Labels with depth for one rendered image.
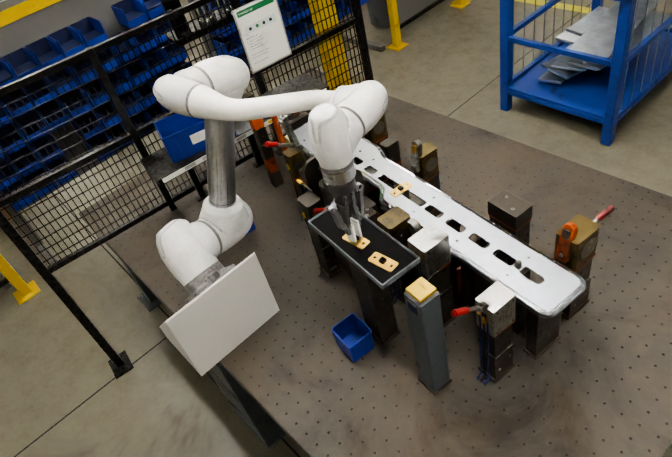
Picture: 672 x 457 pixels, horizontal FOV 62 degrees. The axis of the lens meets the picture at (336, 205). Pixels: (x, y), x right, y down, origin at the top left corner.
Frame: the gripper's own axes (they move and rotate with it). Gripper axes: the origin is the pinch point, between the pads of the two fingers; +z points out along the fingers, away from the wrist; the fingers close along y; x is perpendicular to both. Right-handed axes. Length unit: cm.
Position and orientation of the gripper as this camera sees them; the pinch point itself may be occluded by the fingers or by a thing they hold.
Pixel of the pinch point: (353, 230)
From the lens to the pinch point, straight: 162.1
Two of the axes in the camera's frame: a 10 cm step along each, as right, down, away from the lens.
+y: -6.9, 5.8, -4.4
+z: 2.0, 7.3, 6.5
